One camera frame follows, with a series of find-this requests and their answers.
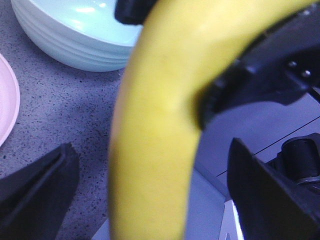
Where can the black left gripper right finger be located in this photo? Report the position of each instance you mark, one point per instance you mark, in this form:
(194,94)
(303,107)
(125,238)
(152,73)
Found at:
(270,206)

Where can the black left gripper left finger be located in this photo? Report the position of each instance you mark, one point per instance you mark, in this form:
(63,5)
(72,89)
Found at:
(35,199)

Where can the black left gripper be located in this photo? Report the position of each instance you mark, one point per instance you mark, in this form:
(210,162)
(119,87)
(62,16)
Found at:
(262,75)

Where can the yellow banana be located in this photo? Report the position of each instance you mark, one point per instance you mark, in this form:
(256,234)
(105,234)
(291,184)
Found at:
(149,180)

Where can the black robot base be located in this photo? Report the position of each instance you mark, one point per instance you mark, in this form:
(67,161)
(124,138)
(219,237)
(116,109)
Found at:
(299,161)

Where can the green ribbed bowl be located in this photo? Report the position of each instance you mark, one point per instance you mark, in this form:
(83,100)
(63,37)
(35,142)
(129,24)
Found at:
(82,34)

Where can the pink plate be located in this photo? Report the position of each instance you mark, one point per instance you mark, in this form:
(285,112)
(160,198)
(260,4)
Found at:
(9,99)

